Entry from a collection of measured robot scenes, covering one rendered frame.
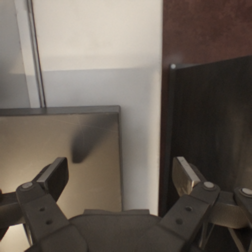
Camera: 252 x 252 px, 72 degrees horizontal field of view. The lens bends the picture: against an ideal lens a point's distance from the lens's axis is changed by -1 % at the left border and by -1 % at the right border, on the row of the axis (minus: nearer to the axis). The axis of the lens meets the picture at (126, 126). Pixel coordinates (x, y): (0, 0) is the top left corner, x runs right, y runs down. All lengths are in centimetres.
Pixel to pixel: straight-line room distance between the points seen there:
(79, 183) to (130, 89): 10
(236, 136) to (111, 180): 39
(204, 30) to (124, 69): 96
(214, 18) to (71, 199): 110
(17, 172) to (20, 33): 13
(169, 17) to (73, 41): 92
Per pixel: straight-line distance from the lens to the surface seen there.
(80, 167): 16
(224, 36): 116
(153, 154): 20
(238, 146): 50
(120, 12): 19
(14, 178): 19
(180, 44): 107
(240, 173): 51
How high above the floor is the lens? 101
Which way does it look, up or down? 75 degrees down
